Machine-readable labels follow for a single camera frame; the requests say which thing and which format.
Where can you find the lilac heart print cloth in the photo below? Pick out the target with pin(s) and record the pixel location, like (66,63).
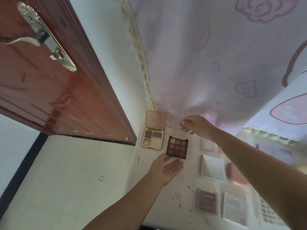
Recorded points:
(203,57)

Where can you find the person's right forearm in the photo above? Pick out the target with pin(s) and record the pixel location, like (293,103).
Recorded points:
(263,170)

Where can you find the mirrored blush palette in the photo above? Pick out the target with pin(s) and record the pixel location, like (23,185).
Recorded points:
(211,167)

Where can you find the person's right hand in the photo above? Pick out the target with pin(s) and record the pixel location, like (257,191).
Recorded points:
(199,125)

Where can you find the nine-pan brown eyeshadow palette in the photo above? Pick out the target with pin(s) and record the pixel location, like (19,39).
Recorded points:
(177,146)

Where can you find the person's left hand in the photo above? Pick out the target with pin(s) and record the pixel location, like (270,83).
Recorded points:
(165,170)

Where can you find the white table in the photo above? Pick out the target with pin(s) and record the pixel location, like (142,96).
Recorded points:
(172,206)

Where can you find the round pink powder compact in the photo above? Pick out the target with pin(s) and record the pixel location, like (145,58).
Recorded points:
(236,174)

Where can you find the beige palette with lid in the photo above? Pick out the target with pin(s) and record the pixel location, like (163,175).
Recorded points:
(153,141)

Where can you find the person's left forearm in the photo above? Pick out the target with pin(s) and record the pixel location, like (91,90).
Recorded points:
(124,208)

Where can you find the false eyelash tray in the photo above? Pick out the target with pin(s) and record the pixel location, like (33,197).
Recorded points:
(266,210)

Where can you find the small four-pan red palette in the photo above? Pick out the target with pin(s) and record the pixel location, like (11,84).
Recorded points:
(207,201)

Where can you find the brown wooden door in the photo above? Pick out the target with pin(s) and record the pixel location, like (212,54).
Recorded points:
(48,81)

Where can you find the pastel eyeshadow palette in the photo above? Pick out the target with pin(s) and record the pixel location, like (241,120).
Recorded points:
(233,208)

